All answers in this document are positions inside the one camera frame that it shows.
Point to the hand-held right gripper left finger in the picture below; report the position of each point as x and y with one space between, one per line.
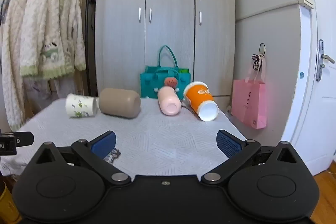
103 144

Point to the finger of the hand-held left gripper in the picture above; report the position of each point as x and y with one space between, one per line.
25 139

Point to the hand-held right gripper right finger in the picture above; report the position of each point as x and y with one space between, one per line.
228 146

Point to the brown plastic cup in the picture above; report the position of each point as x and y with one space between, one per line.
118 102

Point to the white floral paper cup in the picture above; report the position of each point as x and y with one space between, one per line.
78 106

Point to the orange paper cup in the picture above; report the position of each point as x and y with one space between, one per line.
199 95

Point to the pink plastic cup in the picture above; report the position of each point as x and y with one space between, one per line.
166 98

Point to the small printed tag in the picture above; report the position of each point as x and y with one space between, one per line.
114 154

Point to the pink paper bag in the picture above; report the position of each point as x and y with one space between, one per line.
249 103

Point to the pale hanging garment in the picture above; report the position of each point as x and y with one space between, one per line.
39 90

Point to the yellow object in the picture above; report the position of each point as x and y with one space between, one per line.
5 203

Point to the teal felt tote bag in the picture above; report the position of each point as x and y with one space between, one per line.
152 82

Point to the green item in bag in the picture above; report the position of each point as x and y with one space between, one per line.
184 71

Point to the white fluffy garment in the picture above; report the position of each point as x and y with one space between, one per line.
13 43

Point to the white door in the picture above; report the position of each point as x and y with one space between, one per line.
323 121

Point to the round blue sticker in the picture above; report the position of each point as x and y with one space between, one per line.
301 75

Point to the cream and green fluffy cardigan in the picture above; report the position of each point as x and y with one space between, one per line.
47 16

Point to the grey wardrobe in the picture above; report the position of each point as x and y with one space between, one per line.
170 16

